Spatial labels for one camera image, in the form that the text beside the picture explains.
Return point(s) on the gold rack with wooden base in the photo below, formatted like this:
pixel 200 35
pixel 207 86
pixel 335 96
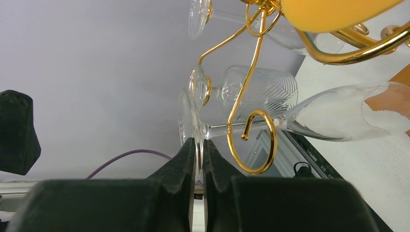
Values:
pixel 332 32

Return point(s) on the clear champagne flute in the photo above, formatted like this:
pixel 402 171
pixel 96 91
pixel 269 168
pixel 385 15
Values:
pixel 345 113

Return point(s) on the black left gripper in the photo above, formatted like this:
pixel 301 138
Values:
pixel 19 144

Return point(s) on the clear etched goblet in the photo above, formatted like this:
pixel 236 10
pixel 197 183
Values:
pixel 273 91

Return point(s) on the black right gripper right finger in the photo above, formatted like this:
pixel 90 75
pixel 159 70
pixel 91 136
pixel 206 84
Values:
pixel 238 203

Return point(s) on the clear glass on gold rack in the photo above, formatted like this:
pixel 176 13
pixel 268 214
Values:
pixel 283 34

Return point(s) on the yellow wine glass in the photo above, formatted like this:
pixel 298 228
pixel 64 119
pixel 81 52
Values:
pixel 319 16

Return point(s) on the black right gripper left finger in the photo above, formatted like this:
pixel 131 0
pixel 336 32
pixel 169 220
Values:
pixel 162 202

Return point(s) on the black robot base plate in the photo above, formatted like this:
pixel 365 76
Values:
pixel 312 156

